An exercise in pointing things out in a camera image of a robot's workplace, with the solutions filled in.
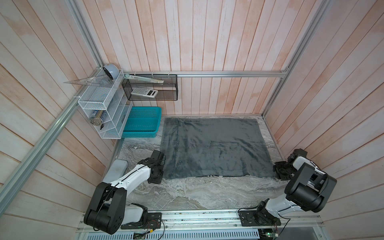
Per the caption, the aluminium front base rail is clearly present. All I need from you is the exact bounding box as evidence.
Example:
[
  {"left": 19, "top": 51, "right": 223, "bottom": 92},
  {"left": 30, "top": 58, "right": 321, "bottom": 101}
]
[{"left": 76, "top": 209, "right": 325, "bottom": 233}]

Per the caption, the aluminium frame rail left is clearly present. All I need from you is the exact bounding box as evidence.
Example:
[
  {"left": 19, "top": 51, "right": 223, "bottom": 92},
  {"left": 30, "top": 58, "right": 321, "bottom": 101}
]
[{"left": 1, "top": 86, "right": 86, "bottom": 215}]

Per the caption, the teal plastic perforated basket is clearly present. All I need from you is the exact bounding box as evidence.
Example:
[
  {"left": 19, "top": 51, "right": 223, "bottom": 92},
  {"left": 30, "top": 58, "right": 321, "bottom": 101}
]
[{"left": 122, "top": 107, "right": 162, "bottom": 138}]

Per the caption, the aluminium frame rail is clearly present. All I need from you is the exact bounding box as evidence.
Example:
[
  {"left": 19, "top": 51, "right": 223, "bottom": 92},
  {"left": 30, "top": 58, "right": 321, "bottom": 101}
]
[
  {"left": 1, "top": 86, "right": 86, "bottom": 215},
  {"left": 124, "top": 71, "right": 288, "bottom": 78}
]

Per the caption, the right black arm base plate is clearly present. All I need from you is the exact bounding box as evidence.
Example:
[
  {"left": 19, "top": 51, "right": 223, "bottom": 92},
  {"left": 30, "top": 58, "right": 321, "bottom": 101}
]
[{"left": 238, "top": 210, "right": 281, "bottom": 227}]

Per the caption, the zebra and grey plush pillowcase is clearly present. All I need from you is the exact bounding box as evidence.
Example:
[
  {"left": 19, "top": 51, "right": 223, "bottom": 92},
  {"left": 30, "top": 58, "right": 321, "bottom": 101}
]
[{"left": 160, "top": 118, "right": 275, "bottom": 180}]

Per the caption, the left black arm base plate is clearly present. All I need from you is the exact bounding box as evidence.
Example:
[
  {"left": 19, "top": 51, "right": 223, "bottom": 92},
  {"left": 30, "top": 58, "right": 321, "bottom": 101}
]
[{"left": 121, "top": 212, "right": 163, "bottom": 230}]

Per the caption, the white wire mesh shelf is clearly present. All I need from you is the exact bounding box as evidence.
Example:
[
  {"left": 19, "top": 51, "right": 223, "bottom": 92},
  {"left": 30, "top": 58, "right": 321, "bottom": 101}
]
[{"left": 78, "top": 69, "right": 133, "bottom": 140}]

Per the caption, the black wire mesh basket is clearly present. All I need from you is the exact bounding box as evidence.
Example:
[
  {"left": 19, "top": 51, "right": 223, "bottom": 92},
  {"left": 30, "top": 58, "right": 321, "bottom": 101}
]
[{"left": 122, "top": 75, "right": 179, "bottom": 101}]

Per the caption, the aluminium frame rail back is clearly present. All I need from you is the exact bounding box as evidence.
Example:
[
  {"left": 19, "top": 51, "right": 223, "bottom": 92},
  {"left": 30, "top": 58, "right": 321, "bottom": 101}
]
[{"left": 124, "top": 71, "right": 288, "bottom": 78}]

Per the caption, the clear plastic triangle ruler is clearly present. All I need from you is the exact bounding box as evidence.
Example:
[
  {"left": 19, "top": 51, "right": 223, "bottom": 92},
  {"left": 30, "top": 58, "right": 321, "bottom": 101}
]
[{"left": 65, "top": 75, "right": 114, "bottom": 87}]

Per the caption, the white folding ruler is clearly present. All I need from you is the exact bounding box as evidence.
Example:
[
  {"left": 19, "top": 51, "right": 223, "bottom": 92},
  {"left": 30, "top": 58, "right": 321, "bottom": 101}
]
[{"left": 124, "top": 74, "right": 164, "bottom": 84}]

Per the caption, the white foam pad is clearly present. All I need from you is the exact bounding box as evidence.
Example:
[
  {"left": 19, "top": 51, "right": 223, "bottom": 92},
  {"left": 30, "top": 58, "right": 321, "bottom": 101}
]
[{"left": 103, "top": 159, "right": 128, "bottom": 184}]

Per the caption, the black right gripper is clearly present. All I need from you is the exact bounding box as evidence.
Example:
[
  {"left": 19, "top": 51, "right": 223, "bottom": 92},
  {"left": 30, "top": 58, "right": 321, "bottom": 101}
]
[{"left": 273, "top": 160, "right": 295, "bottom": 180}]

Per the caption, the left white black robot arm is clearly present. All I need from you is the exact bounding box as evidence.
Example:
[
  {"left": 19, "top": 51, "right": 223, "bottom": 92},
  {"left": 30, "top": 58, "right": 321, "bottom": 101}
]
[{"left": 84, "top": 150, "right": 166, "bottom": 235}]

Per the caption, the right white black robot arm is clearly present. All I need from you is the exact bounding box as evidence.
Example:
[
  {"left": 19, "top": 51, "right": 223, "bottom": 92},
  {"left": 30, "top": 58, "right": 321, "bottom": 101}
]
[{"left": 254, "top": 149, "right": 337, "bottom": 226}]

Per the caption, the green circuit board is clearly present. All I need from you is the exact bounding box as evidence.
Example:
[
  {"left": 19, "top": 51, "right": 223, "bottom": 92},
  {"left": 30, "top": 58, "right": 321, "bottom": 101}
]
[{"left": 259, "top": 229, "right": 279, "bottom": 240}]

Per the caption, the white calculator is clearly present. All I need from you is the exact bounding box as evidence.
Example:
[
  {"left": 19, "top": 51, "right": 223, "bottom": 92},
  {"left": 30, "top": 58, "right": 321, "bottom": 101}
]
[{"left": 131, "top": 88, "right": 159, "bottom": 99}]

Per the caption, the metallic cylinder roll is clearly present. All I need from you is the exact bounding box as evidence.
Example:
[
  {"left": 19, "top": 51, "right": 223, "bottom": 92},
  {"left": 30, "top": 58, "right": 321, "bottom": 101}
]
[{"left": 90, "top": 110, "right": 105, "bottom": 126}]

